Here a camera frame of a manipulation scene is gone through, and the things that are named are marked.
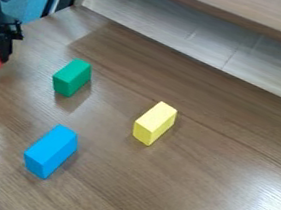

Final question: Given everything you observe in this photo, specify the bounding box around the blue block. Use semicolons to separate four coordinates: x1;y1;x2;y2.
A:
18;119;83;185

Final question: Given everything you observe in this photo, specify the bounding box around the yellow block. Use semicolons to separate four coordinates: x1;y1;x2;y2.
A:
129;96;180;151

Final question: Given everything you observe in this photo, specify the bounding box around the green block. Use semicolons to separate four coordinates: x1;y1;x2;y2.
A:
48;54;95;101

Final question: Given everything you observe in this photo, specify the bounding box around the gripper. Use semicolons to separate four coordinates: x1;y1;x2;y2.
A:
0;13;28;67

